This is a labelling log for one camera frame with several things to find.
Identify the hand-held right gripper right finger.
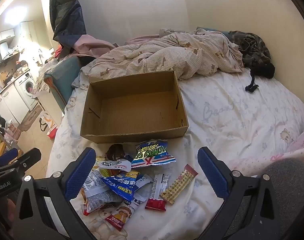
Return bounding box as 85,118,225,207
197,146,296,240

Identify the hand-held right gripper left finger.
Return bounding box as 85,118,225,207
13,147,97,240

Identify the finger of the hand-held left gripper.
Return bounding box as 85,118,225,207
0,147,42,177
0,148,19,167

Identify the yellow snack packet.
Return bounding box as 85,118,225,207
99,167,113,178

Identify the silver white snack packet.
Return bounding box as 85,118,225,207
82,169,123,214

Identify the yellow patterned snack bar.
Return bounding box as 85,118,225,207
160,164,199,206

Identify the green blue snack bag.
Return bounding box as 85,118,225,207
131,139,176,168

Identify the brown cardboard box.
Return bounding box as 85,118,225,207
80,70,189,144

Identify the white packet with dark print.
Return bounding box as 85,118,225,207
99,160,132,173

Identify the brown floor rug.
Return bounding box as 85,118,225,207
18,107,42,132

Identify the white red shopping bag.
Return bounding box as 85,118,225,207
39,112,58,140

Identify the blue snack packet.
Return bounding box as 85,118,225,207
100,170,140,203

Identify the crumpled brown snack wrapper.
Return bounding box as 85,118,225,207
105,144,128,161

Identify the white floor cabinet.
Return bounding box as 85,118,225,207
0,87,20,125

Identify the red white rice cake packet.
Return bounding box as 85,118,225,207
104,197,143,232

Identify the red white snack bar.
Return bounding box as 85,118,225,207
145,173,173,212

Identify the white floral bedsheet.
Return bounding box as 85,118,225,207
45,67,304,240

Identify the small white blue packet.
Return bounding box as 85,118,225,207
135,173,154,193

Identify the white washing machine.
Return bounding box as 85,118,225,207
14,72,39,112

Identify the person's grey trouser leg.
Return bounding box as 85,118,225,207
263,157,304,240

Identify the pink bear print blanket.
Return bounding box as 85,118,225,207
229,109,304,178

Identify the teal cushion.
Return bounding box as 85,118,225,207
43,56,83,113

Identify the black knit garment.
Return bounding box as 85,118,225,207
244,62,276,92

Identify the pink cloth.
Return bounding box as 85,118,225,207
64,33,118,58

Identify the camouflage cloth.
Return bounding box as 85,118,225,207
229,30,272,68

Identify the beige bear print quilt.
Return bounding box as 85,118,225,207
78,28,244,89

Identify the teal pillow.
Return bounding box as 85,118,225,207
195,26,233,37

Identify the dark hanging jacket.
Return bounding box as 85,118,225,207
49,0,87,51

